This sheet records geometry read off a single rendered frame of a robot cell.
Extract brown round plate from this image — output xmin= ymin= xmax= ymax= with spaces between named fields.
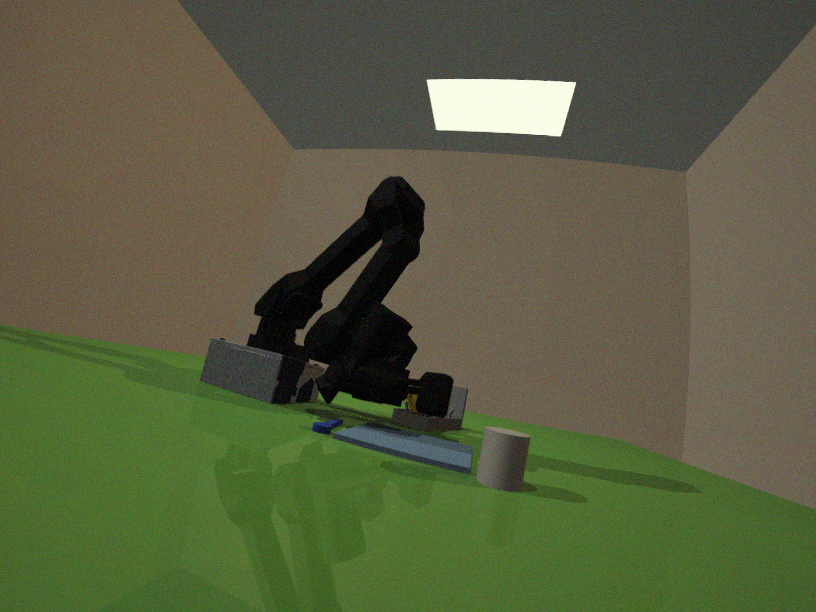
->
xmin=407 ymin=393 xmax=421 ymax=415

